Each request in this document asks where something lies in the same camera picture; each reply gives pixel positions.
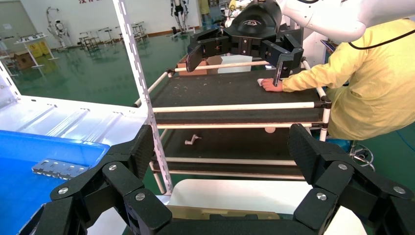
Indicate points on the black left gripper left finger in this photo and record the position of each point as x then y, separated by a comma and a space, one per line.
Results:
123, 181

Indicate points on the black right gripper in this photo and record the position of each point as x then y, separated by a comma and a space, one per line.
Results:
253, 22

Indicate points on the slotted flat metal part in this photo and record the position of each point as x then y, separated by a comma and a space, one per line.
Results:
58, 168

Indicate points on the person in yellow coat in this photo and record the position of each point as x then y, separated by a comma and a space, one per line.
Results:
373, 90

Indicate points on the white work table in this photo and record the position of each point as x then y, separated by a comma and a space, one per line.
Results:
30, 39

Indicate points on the chrome stool base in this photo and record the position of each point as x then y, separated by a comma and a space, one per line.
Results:
363, 155

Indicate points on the white box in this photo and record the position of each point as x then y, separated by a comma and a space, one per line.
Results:
236, 60

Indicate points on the humanoid robot on stand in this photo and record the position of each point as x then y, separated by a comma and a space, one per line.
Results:
59, 27

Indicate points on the small white cloth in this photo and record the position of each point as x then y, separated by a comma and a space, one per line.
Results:
260, 82

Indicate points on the bare person hand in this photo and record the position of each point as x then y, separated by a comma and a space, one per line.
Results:
268, 86

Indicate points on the standing humanoid robot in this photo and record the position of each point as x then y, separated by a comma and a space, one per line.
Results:
179, 13

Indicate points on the brown cardboard box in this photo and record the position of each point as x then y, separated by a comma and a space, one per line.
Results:
23, 61
214, 60

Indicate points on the large blue plastic bin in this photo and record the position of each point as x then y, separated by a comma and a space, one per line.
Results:
19, 194

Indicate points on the pipe frame cart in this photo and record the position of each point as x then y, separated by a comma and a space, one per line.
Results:
227, 89

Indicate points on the blue shoe cover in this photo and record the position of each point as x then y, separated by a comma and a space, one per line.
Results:
338, 145

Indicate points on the yellow caution sign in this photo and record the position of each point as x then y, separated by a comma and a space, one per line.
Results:
35, 50

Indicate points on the white metal shelf rack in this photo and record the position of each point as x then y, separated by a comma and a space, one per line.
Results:
136, 58

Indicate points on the small work table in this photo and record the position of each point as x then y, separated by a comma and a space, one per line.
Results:
136, 29
94, 39

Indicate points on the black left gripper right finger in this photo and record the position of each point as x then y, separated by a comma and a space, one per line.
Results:
337, 181

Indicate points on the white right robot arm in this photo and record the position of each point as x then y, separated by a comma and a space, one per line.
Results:
324, 16

